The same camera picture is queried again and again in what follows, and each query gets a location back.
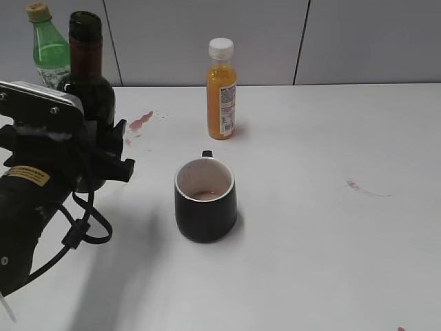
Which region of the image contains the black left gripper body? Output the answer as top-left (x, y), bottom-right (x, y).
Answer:
top-left (1, 124), bottom-right (134, 193)

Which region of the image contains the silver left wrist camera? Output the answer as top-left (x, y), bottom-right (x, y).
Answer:
top-left (1, 81), bottom-right (84, 134)

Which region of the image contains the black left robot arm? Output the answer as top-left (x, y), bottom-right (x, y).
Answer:
top-left (1, 120), bottom-right (135, 297)

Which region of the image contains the green plastic soda bottle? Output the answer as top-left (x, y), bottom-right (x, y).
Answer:
top-left (26, 3), bottom-right (70, 89)

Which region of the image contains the black mug white interior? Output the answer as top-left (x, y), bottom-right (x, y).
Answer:
top-left (174, 150), bottom-right (238, 243)

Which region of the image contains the dark red wine bottle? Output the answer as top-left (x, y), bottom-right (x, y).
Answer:
top-left (57, 10), bottom-right (116, 193)

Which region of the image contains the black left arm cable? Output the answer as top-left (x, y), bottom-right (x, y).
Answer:
top-left (27, 188), bottom-right (114, 280)

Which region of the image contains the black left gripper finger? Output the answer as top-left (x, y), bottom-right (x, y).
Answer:
top-left (109, 119), bottom-right (127, 159)

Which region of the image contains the orange juice bottle white cap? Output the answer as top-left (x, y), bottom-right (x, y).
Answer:
top-left (206, 37), bottom-right (237, 140)

